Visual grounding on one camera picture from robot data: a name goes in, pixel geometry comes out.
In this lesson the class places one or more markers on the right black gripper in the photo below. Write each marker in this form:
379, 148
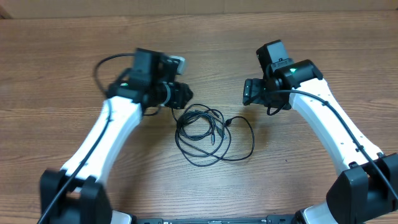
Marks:
254, 93

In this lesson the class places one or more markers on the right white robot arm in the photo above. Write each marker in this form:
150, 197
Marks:
366, 187

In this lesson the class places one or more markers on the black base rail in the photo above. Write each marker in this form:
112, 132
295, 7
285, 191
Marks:
214, 220

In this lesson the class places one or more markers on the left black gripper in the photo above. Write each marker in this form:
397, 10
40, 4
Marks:
181, 98

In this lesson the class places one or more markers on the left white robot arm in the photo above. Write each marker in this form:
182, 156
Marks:
77, 192

